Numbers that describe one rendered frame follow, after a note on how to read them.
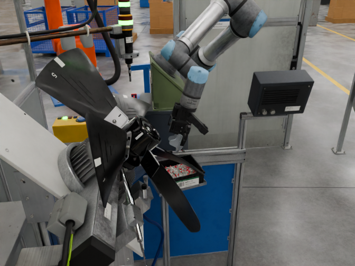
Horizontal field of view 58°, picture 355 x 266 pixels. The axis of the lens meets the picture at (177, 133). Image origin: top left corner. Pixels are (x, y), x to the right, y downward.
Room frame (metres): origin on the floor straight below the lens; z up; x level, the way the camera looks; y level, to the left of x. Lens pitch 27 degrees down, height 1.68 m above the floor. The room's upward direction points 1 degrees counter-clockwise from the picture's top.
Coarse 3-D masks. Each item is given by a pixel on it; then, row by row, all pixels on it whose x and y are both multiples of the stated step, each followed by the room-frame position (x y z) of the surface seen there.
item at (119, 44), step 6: (114, 30) 1.00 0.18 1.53; (120, 30) 1.01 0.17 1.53; (114, 36) 1.00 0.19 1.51; (120, 36) 1.00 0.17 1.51; (120, 42) 1.01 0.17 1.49; (120, 48) 1.01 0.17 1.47; (120, 54) 1.01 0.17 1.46; (126, 54) 1.01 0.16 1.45; (132, 54) 1.01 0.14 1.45; (138, 54) 1.03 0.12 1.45
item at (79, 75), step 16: (48, 64) 0.93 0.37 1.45; (80, 64) 1.00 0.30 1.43; (48, 80) 0.89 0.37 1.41; (64, 80) 0.93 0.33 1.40; (80, 80) 0.96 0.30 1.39; (96, 80) 1.00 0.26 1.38; (64, 96) 0.90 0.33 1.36; (80, 96) 0.93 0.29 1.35; (96, 96) 0.96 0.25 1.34; (112, 96) 0.99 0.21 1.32; (80, 112) 0.90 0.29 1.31; (96, 112) 0.93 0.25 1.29
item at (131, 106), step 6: (120, 96) 1.26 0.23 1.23; (120, 102) 1.19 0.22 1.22; (126, 102) 1.20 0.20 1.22; (132, 102) 1.21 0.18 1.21; (138, 102) 1.24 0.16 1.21; (144, 102) 1.27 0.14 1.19; (120, 108) 1.15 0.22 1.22; (126, 108) 1.15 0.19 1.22; (132, 108) 1.15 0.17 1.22; (138, 108) 1.17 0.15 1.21; (144, 108) 1.18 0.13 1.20; (126, 114) 1.10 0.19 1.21; (132, 114) 1.10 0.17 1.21; (138, 114) 1.11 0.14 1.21; (144, 114) 1.12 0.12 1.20
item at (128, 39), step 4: (124, 32) 1.03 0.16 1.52; (128, 32) 1.03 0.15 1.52; (128, 36) 1.03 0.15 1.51; (132, 36) 1.04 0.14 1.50; (124, 40) 1.03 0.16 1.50; (128, 40) 1.03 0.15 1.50; (132, 40) 1.04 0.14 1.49; (128, 44) 1.03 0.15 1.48; (132, 44) 1.04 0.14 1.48; (128, 48) 1.03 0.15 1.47; (132, 48) 1.04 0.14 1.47; (128, 52) 1.03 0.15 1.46; (132, 52) 1.04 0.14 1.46; (128, 60) 1.03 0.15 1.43; (132, 60) 1.04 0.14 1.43
